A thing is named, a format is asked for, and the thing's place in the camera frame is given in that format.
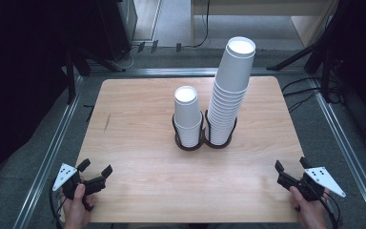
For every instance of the person's right hand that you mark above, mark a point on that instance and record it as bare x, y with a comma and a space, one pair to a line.
313, 214

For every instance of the short stack of white cups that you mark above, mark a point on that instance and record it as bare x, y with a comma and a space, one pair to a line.
187, 111

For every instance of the black metal stand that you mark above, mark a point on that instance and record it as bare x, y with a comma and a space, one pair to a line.
71, 79

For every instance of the black double cup holder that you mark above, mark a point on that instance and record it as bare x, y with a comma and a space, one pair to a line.
203, 143

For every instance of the black tripod stand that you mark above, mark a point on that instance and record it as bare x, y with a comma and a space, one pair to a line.
325, 63

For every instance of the black cabinet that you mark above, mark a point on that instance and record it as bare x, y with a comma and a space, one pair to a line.
116, 25

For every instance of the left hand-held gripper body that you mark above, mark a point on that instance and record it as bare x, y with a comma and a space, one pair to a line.
89, 185

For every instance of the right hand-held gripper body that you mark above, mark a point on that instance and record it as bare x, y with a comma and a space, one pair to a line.
321, 179

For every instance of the tall stack of white cups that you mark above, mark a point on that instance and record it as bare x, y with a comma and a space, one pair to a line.
232, 79

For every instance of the aluminium floor rail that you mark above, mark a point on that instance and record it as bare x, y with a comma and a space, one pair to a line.
49, 159
158, 72
346, 152

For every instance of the person's left hand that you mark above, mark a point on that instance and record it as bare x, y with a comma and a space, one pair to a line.
76, 214

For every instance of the light wooden furniture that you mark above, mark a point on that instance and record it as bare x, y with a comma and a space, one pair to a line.
308, 25

